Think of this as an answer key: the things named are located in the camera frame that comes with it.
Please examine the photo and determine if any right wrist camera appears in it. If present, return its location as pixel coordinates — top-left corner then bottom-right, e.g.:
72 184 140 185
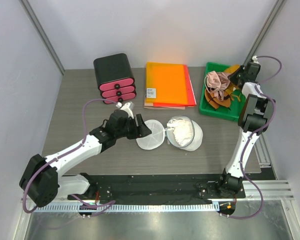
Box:
251 55 259 64

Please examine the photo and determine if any black pink drawer box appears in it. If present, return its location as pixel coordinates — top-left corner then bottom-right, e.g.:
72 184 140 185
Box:
93 53 137 104

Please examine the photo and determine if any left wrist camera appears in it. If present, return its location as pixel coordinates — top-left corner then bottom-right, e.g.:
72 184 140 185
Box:
116 101 135 119

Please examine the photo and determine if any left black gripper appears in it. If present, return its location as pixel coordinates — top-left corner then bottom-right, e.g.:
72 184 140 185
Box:
115 114 152 140

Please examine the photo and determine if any pink bra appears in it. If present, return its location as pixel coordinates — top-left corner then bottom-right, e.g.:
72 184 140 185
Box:
204 71 231 102

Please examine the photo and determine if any white bra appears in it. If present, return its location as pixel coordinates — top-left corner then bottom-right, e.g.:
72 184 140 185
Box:
166 116 195 148

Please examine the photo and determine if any orange folder stack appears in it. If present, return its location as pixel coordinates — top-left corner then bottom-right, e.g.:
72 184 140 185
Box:
144 62 197 110

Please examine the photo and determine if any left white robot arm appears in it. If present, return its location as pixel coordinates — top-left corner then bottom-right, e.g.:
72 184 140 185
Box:
19 110 152 208

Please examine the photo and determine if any mustard orange bra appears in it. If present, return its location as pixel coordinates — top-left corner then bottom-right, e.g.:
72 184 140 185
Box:
204 64 241 110

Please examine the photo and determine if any white mesh laundry bag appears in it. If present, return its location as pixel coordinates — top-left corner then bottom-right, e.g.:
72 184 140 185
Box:
136 116 204 152

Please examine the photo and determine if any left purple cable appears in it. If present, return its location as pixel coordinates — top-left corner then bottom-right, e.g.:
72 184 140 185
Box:
22 98 122 216

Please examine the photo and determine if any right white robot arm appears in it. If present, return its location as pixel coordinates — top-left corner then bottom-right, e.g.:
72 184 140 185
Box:
215 56 276 198

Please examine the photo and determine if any white slotted cable duct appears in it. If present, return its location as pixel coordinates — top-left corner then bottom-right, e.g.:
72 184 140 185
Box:
35 201 220 213

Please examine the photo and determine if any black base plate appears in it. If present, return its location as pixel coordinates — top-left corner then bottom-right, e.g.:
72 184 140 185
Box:
80 174 246 205

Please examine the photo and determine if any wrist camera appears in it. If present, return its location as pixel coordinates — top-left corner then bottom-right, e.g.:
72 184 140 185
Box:
116 101 135 119
251 55 259 64

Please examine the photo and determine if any green plastic bin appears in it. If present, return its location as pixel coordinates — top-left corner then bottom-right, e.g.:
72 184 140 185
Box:
198 61 248 123

